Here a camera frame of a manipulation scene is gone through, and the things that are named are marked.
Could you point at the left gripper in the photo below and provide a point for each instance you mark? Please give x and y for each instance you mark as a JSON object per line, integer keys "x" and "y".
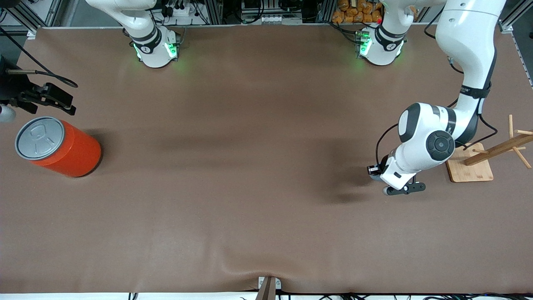
{"x": 379, "y": 167}

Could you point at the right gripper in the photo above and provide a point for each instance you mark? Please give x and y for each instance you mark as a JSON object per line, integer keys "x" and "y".
{"x": 12, "y": 86}

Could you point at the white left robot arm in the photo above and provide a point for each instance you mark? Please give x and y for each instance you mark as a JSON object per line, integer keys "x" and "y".
{"x": 470, "y": 41}

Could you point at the wooden cup rack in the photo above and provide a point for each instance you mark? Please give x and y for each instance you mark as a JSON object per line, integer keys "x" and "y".
{"x": 470, "y": 166}

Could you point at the orange can with grey lid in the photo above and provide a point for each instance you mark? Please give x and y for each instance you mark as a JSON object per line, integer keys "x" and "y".
{"x": 66, "y": 152}

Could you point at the pile of orange snack bags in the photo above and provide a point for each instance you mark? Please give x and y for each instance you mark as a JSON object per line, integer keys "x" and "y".
{"x": 358, "y": 12}

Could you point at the brown table cloth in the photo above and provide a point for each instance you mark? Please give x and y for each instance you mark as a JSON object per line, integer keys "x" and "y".
{"x": 208, "y": 208}

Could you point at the white power strip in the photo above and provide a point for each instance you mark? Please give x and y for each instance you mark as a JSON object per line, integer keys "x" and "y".
{"x": 280, "y": 19}

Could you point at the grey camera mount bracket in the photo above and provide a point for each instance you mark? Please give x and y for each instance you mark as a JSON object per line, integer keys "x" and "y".
{"x": 268, "y": 287}

